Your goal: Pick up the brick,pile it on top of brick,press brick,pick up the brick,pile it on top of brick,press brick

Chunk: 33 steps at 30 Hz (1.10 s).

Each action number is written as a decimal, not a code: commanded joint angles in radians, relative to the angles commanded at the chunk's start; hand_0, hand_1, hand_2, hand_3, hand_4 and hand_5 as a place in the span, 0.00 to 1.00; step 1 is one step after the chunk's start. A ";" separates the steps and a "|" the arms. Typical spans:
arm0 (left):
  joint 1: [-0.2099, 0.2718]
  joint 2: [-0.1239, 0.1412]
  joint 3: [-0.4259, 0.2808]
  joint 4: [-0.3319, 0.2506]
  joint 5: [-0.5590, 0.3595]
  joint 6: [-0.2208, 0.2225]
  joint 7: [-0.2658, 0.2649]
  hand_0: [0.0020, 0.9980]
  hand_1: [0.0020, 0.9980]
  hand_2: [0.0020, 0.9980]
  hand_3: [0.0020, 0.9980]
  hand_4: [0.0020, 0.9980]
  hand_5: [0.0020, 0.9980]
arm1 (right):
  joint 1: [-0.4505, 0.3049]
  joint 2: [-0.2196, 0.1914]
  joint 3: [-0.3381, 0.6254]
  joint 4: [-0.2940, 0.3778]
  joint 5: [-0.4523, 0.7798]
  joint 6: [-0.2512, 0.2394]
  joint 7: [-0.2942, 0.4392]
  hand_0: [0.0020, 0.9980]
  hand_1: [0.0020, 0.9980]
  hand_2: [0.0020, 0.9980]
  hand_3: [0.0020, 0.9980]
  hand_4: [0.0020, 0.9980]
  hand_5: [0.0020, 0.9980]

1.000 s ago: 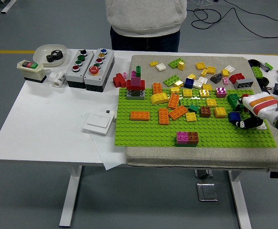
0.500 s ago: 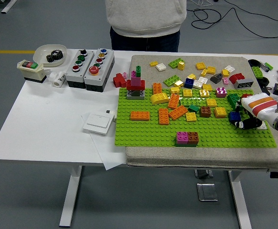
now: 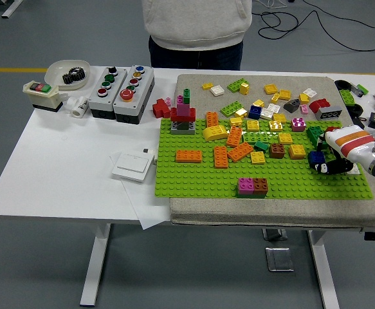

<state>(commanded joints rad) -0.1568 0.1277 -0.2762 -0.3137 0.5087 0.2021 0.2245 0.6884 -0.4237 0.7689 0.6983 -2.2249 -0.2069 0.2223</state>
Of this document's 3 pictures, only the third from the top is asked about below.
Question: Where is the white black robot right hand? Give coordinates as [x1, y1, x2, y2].
[312, 126, 375, 175]

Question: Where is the magenta square brick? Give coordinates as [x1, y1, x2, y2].
[237, 177, 255, 196]
[291, 118, 307, 133]

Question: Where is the grey brick with holes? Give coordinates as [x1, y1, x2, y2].
[315, 106, 342, 122]

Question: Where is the dark green long brick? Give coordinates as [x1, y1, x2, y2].
[306, 126, 323, 145]

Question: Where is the red arch brick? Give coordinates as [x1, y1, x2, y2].
[308, 98, 331, 113]

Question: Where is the dark grey roof brick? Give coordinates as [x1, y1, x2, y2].
[282, 98, 301, 114]

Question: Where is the brown square brick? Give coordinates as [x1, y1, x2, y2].
[269, 144, 286, 160]
[253, 178, 269, 198]

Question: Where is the lime green long brick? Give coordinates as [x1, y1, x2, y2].
[219, 100, 247, 118]
[242, 131, 279, 145]

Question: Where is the orange long brick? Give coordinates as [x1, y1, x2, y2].
[226, 126, 244, 148]
[213, 145, 230, 169]
[227, 142, 255, 163]
[175, 149, 203, 164]

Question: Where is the yellow curved brick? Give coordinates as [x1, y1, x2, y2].
[202, 125, 229, 142]

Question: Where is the pink tall brick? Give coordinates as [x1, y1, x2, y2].
[176, 95, 192, 117]

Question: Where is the grey flat base brick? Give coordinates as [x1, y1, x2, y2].
[170, 120, 196, 136]

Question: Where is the red wide brick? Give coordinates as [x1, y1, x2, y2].
[170, 107, 197, 123]

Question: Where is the red brick cluster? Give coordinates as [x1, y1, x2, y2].
[152, 98, 172, 119]

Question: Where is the silver black clamp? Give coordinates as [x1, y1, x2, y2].
[349, 84, 367, 97]

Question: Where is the metal floor plate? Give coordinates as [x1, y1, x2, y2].
[264, 247, 295, 273]

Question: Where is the grey-brown foam mat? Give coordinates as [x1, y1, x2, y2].
[169, 73, 375, 229]

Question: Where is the lime green studded baseplate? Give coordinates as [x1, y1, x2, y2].
[154, 118, 374, 200]

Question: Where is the person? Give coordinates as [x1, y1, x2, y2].
[141, 0, 253, 71]

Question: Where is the white paper sheet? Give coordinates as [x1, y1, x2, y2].
[109, 146, 172, 230]

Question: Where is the grey emergency-stop control box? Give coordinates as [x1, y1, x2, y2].
[113, 64, 156, 124]

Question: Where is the grey four-button control box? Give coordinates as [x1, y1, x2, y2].
[87, 66, 128, 120]

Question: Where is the white pipe fitting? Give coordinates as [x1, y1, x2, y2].
[66, 95, 90, 118]

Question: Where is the black metal gear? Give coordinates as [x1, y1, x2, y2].
[62, 71, 78, 86]
[68, 66, 86, 82]

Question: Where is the white desk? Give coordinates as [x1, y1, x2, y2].
[0, 66, 375, 306]

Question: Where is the white plastic bowl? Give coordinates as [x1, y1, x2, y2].
[44, 59, 91, 91]

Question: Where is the white desk foot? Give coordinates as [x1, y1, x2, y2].
[1, 0, 24, 19]

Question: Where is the black floor cable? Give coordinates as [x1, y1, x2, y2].
[251, 0, 375, 52]
[302, 0, 375, 30]

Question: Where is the grey metal bracket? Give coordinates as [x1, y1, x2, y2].
[262, 227, 288, 241]

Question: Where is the white wall switch plate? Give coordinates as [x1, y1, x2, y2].
[111, 153, 152, 183]

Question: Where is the cream red-green switch box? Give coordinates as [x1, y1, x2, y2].
[22, 80, 64, 113]

